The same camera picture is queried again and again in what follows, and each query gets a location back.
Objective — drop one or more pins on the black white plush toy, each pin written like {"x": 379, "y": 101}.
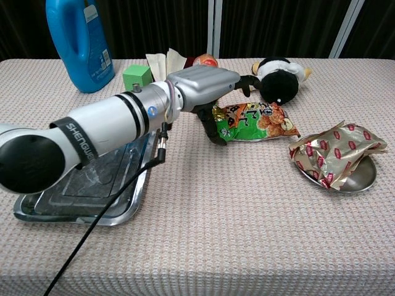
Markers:
{"x": 281, "y": 83}

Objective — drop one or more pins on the folding fan, dark red ribs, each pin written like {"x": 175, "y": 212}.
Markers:
{"x": 159, "y": 66}

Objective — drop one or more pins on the red gold snack packet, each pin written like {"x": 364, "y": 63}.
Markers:
{"x": 336, "y": 151}

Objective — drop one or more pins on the black pleated partition panel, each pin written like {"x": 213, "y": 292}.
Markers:
{"x": 154, "y": 24}
{"x": 379, "y": 24}
{"x": 21, "y": 27}
{"x": 277, "y": 24}

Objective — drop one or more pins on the rectangular steel tray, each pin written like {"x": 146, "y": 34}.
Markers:
{"x": 77, "y": 200}

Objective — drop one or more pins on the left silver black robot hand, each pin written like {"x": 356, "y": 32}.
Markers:
{"x": 203, "y": 84}

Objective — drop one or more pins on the blue detergent pump bottle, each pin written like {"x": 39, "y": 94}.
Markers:
{"x": 80, "y": 46}

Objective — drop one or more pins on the round steel plate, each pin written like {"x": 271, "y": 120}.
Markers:
{"x": 361, "y": 179}

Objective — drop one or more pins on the green orange snack bag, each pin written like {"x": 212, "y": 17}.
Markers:
{"x": 256, "y": 123}

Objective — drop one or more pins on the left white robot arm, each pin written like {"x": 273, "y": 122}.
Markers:
{"x": 108, "y": 120}

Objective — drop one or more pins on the pink woven tablecloth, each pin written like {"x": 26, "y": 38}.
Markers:
{"x": 231, "y": 231}

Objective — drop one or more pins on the orange drink plastic bottle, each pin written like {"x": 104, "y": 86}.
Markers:
{"x": 206, "y": 60}

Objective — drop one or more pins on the green cube block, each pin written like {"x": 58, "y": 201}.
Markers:
{"x": 135, "y": 78}

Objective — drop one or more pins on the grey aluminium partition post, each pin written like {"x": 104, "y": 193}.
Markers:
{"x": 213, "y": 27}
{"x": 346, "y": 27}

